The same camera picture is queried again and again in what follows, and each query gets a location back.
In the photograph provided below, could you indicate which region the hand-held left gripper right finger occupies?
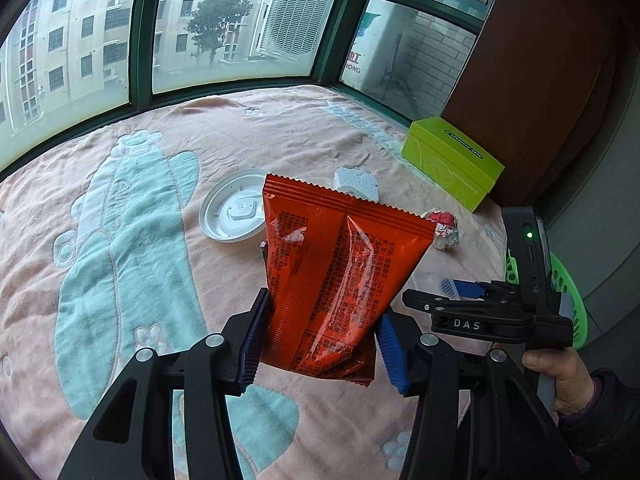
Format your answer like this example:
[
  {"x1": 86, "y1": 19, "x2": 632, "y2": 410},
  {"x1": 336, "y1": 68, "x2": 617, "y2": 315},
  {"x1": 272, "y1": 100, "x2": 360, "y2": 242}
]
[{"x1": 375, "y1": 307, "x2": 583, "y2": 480}]

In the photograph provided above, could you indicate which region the green plastic basket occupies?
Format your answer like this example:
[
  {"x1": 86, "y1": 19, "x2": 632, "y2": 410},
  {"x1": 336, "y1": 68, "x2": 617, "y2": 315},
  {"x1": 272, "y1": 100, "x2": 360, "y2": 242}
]
[{"x1": 502, "y1": 252, "x2": 588, "y2": 351}]

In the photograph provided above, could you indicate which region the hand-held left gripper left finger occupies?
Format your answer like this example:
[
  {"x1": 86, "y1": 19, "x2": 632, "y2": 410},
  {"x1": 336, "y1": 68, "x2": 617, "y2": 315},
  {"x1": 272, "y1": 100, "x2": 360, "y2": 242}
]
[{"x1": 57, "y1": 287, "x2": 273, "y2": 480}]

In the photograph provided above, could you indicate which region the white foam block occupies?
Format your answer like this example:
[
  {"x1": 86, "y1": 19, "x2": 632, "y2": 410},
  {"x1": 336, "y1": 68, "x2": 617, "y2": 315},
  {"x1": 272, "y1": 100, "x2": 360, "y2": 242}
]
[{"x1": 334, "y1": 166, "x2": 382, "y2": 204}]

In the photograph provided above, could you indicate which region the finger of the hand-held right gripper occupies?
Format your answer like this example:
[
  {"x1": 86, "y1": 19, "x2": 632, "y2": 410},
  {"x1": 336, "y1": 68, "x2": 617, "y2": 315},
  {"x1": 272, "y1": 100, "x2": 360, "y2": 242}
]
[
  {"x1": 402, "y1": 287, "x2": 501, "y2": 317},
  {"x1": 439, "y1": 279, "x2": 520, "y2": 302}
]

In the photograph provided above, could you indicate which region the white printed carton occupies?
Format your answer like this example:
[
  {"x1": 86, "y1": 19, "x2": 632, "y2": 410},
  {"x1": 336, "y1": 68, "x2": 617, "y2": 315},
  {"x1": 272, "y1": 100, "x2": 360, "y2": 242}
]
[{"x1": 340, "y1": 10, "x2": 416, "y2": 92}]

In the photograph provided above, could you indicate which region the brown wooden cabinet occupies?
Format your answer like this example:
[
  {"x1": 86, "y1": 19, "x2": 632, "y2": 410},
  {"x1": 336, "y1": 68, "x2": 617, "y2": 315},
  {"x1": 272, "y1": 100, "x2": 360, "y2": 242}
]
[{"x1": 440, "y1": 0, "x2": 626, "y2": 206}]

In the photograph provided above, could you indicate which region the outdoor air conditioner unit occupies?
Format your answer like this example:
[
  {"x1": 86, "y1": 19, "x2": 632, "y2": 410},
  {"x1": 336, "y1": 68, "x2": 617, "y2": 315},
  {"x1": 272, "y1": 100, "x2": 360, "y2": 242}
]
[{"x1": 250, "y1": 0, "x2": 337, "y2": 58}]

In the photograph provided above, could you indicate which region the tree outside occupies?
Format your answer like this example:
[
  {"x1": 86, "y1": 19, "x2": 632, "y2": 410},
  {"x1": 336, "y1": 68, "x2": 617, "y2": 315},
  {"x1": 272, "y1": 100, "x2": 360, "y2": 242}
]
[{"x1": 186, "y1": 0, "x2": 241, "y2": 66}]

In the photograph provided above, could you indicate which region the green cardboard box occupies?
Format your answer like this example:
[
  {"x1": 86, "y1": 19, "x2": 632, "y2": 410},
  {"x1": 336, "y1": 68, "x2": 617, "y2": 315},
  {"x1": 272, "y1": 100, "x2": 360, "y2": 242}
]
[{"x1": 401, "y1": 116, "x2": 505, "y2": 212}]

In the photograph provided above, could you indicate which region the pink blanket with teal figures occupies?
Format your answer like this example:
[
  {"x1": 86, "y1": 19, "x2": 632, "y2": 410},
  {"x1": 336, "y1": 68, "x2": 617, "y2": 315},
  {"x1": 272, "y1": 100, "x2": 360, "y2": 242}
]
[{"x1": 0, "y1": 84, "x2": 511, "y2": 480}]

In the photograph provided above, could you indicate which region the green window frame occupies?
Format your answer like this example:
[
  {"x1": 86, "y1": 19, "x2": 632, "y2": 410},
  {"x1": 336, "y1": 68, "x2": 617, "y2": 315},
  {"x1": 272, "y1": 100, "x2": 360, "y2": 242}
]
[{"x1": 0, "y1": 0, "x2": 486, "y2": 181}]

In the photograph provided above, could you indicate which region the red silver foil wrapper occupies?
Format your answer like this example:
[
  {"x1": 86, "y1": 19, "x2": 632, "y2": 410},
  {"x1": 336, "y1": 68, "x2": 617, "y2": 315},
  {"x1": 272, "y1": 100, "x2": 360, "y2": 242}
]
[{"x1": 425, "y1": 210, "x2": 460, "y2": 251}]

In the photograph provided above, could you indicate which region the person's right hand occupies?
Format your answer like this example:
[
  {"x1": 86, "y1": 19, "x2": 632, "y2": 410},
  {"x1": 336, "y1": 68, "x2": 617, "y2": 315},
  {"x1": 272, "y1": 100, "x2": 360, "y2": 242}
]
[{"x1": 521, "y1": 347, "x2": 598, "y2": 417}]

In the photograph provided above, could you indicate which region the white plastic lid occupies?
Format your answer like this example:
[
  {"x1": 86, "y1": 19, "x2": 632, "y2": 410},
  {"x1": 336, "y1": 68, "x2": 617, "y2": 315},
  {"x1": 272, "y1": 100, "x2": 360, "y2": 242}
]
[{"x1": 199, "y1": 170, "x2": 268, "y2": 242}]

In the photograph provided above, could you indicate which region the person's right forearm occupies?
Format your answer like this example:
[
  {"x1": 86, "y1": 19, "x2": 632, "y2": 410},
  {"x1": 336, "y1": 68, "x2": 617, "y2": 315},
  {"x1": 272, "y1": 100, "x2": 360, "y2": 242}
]
[{"x1": 555, "y1": 367, "x2": 640, "y2": 473}]

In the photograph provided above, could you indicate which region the red snack bag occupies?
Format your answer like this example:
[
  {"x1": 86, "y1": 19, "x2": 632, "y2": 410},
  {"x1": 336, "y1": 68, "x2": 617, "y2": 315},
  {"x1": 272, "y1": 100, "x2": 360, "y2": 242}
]
[{"x1": 260, "y1": 173, "x2": 437, "y2": 387}]

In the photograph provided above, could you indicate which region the beige apartment building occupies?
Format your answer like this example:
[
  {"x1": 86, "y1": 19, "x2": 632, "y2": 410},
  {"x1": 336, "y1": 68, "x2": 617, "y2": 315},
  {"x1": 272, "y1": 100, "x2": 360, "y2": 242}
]
[{"x1": 0, "y1": 0, "x2": 281, "y2": 131}]

